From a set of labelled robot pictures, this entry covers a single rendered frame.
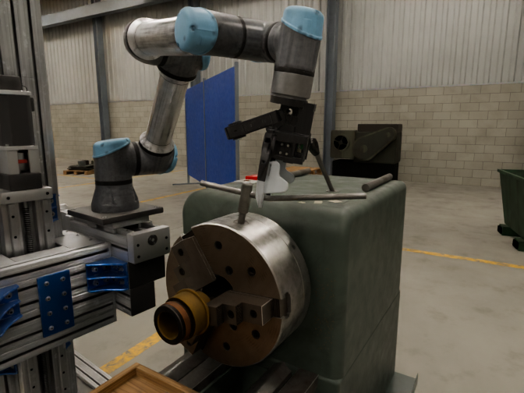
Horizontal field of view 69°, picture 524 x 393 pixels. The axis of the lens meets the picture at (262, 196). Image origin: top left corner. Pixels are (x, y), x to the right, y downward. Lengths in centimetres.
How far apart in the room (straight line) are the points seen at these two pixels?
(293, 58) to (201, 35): 16
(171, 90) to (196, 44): 48
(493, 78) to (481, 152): 173
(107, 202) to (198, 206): 38
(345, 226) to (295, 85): 32
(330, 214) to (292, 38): 37
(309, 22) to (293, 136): 19
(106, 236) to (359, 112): 1011
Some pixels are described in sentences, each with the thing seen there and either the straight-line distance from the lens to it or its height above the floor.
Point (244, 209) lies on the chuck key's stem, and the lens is 78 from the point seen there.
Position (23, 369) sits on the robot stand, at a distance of 147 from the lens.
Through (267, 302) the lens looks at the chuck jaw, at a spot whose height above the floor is 111.
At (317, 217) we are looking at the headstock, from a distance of 85.
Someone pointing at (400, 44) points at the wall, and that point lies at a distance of 1107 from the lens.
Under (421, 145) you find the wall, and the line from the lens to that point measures 1074.
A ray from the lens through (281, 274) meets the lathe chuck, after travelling 75.
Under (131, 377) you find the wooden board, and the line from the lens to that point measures 97.
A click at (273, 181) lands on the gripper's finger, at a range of 72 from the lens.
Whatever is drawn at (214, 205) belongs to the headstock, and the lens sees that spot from 100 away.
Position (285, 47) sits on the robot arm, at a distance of 71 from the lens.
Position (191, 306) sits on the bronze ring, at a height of 111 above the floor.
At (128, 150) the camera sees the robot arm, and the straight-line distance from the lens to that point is 131.
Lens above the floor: 143
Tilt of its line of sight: 10 degrees down
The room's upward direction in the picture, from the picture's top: straight up
